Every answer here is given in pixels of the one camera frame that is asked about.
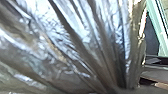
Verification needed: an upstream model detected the black trash bag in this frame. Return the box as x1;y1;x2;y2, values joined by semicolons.
0;0;148;94

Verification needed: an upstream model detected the green framed glass door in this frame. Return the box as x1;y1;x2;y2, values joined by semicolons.
145;0;168;58

